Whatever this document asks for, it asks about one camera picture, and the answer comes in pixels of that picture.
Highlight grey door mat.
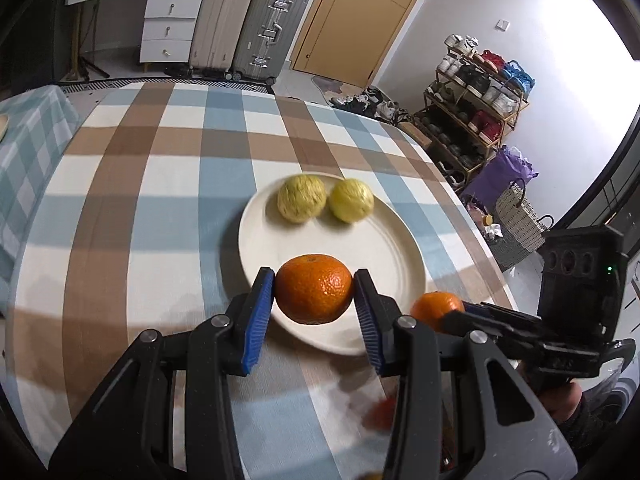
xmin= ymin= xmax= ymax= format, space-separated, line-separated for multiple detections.
xmin=311 ymin=75 xmax=351 ymax=101

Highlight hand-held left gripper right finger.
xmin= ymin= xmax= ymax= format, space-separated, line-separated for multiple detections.
xmin=352 ymin=268 xmax=578 ymax=480

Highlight pile of scattered shoes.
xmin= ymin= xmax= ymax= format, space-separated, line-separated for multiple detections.
xmin=327 ymin=87 xmax=416 ymax=126

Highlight brown blue checked tablecloth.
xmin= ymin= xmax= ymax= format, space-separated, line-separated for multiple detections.
xmin=0 ymin=81 xmax=521 ymax=480

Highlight grey suitcase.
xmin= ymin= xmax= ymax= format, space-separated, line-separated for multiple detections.
xmin=231 ymin=0 xmax=310 ymax=85

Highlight large orange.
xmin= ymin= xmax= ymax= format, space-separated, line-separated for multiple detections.
xmin=275 ymin=254 xmax=354 ymax=325

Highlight white desk with drawers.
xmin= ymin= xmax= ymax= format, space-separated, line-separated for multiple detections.
xmin=66 ymin=0 xmax=206 ymax=67

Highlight beige suitcase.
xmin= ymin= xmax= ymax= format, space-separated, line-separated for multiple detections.
xmin=189 ymin=0 xmax=259 ymax=77

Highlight oval red tomato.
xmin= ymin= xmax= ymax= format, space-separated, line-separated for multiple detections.
xmin=361 ymin=396 xmax=398 ymax=432

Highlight person's right forearm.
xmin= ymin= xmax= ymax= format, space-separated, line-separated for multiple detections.
xmin=555 ymin=392 xmax=631 ymax=466

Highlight wrinkled yellow fruit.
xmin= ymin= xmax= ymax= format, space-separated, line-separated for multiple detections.
xmin=277 ymin=174 xmax=327 ymax=225

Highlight smooth yellow fruit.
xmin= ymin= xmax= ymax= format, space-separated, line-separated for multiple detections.
xmin=328 ymin=178 xmax=375 ymax=224

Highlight wooden shoe rack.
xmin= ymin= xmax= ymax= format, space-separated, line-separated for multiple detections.
xmin=412 ymin=35 xmax=531 ymax=191

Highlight person's right hand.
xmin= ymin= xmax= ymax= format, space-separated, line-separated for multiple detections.
xmin=540 ymin=382 xmax=585 ymax=423

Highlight woven basket bag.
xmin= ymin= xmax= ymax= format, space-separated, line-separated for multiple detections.
xmin=492 ymin=180 xmax=556 ymax=271

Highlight wooden door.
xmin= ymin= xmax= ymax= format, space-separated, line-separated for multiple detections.
xmin=291 ymin=0 xmax=441 ymax=90

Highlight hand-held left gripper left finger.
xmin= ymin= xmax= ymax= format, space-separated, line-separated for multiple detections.
xmin=47 ymin=266 xmax=277 ymax=480

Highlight black lined trash bin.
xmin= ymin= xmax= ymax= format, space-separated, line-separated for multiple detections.
xmin=464 ymin=195 xmax=506 ymax=256

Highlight teal checked tablecloth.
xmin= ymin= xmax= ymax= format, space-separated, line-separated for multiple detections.
xmin=0 ymin=85 xmax=83 ymax=306

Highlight purple bag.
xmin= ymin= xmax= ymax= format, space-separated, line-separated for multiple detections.
xmin=462 ymin=145 xmax=540 ymax=211

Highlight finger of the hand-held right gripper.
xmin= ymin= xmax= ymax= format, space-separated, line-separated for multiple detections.
xmin=440 ymin=310 xmax=551 ymax=361
xmin=462 ymin=301 xmax=543 ymax=331

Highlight small orange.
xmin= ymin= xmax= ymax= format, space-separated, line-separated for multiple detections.
xmin=410 ymin=291 xmax=466 ymax=333

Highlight rows of assorted shoes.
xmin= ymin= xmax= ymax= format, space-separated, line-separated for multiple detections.
xmin=417 ymin=34 xmax=536 ymax=186

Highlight cream round plate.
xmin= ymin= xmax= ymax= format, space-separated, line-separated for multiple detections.
xmin=238 ymin=172 xmax=427 ymax=357

